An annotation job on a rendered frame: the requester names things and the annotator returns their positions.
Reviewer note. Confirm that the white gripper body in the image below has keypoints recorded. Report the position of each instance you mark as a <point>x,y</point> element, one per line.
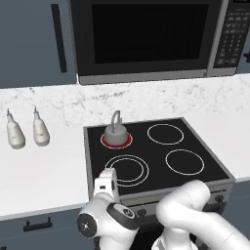
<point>110,175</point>

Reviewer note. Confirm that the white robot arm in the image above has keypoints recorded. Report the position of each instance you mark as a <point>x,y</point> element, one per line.
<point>182,211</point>

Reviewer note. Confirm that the black stove knob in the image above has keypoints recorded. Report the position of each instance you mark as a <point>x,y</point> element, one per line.
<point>219,197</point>
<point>141,212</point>

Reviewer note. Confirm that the black glass-top stove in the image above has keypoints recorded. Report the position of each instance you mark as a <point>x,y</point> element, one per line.
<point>156,156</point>

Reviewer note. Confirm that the grey kettle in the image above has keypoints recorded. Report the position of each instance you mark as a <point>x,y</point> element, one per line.
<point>115,135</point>

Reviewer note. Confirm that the white squeeze bottle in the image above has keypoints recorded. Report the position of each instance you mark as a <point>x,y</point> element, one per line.
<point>15,135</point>
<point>40,132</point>

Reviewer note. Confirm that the grey-blue drawer front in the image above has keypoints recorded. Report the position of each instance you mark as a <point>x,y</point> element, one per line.
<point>49,232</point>

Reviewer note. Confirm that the grey-blue base cupboard door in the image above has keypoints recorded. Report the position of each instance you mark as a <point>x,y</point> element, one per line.
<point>239,201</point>

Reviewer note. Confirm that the black and silver microwave oven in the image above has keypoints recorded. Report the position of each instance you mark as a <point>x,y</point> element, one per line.
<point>149,35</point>

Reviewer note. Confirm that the grey-blue narrow wall cupboard door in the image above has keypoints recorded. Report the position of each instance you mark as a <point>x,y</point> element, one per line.
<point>244,66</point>

